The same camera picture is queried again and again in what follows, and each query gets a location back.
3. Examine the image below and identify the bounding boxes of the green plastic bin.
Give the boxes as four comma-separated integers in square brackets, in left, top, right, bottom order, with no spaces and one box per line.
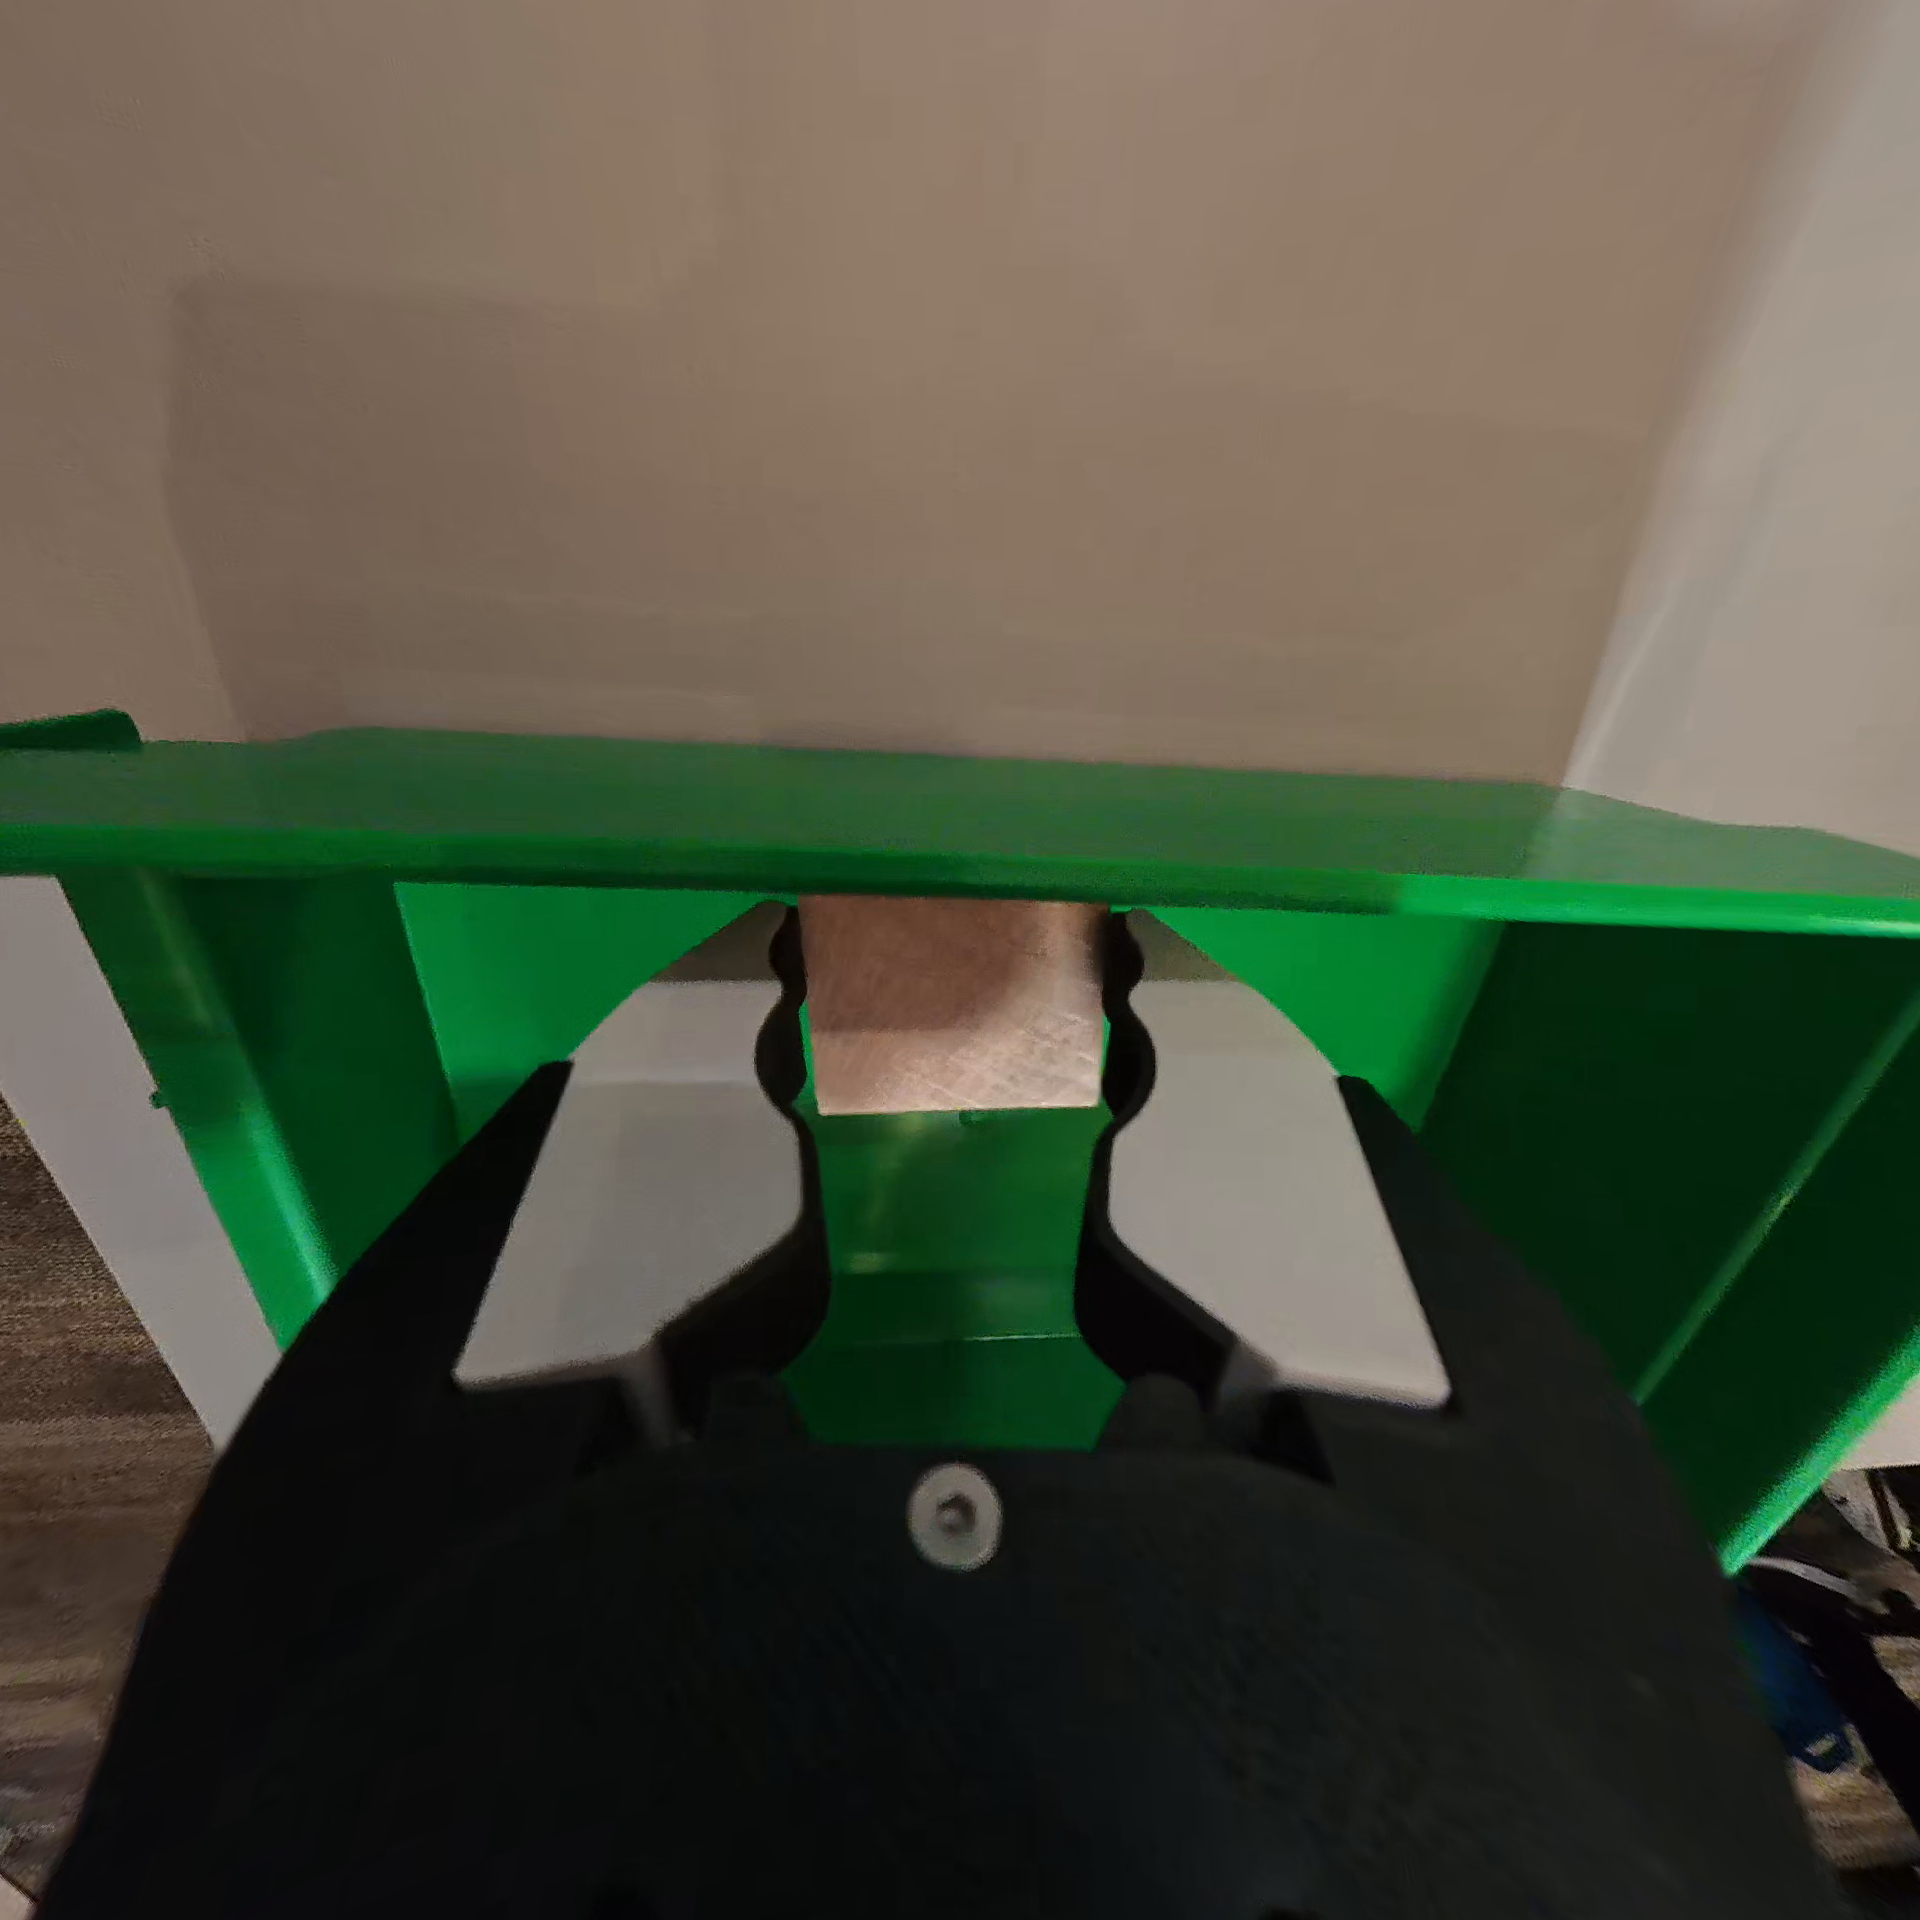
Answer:
[0,708,1920,1576]

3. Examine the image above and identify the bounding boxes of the grey desk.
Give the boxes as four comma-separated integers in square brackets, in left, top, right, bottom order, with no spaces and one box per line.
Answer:
[0,0,1920,1478]

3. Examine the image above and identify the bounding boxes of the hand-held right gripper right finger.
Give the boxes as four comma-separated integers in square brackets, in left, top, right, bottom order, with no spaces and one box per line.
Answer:
[1072,906,1453,1440]

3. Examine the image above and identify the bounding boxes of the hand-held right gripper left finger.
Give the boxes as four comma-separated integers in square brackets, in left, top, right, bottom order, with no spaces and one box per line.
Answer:
[452,900,837,1441]

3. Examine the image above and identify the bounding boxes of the large wooden cube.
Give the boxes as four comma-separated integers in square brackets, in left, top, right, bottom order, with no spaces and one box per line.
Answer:
[799,896,1114,1116]

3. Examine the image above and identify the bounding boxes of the blue fabric bag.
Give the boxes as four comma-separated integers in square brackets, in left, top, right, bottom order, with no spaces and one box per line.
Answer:
[1733,1558,1920,1800]

